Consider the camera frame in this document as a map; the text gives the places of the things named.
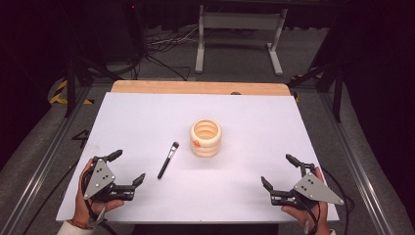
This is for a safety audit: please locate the beige ribbed round holder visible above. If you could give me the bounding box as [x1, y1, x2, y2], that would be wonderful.
[189, 118, 223, 159]

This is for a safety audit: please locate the black tripod stand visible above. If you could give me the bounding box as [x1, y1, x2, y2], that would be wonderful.
[63, 48, 125, 118]
[287, 62, 347, 123]

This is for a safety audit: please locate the white table board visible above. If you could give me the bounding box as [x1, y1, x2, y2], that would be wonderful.
[56, 92, 341, 225]

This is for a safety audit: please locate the white metal stand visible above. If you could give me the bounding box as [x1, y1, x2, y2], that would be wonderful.
[194, 4, 289, 76]

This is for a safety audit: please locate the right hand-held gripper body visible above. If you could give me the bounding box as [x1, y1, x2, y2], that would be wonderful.
[269, 161, 346, 211]

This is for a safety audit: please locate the yellow black floor tape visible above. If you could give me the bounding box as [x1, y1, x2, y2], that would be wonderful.
[48, 79, 96, 106]

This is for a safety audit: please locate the person's left hand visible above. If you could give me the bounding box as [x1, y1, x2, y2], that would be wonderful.
[71, 159, 125, 227]

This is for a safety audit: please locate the black makeup brush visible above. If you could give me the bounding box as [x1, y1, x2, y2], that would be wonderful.
[157, 141, 180, 180]

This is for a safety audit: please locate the wooden table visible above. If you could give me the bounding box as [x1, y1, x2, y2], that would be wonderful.
[111, 79, 292, 97]

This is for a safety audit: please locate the thin black floor cable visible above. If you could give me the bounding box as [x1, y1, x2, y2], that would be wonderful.
[22, 159, 81, 235]

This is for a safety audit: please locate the aluminium floor rail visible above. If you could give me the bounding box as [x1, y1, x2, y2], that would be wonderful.
[0, 86, 93, 235]
[317, 91, 397, 235]

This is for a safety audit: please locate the bundle of floor cables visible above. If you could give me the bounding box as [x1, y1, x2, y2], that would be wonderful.
[107, 24, 201, 82]

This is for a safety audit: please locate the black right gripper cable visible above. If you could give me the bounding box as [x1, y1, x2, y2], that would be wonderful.
[321, 166, 356, 235]

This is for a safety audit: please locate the brown bead bracelet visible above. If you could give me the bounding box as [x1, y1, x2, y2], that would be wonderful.
[69, 218, 91, 230]

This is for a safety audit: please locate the person's right hand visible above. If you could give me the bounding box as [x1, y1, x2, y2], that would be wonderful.
[281, 165, 331, 235]

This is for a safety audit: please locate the black equipment box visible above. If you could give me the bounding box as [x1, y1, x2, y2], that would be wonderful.
[107, 0, 149, 63]

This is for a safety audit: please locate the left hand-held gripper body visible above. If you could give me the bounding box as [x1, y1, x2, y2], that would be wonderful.
[81, 156, 135, 203]

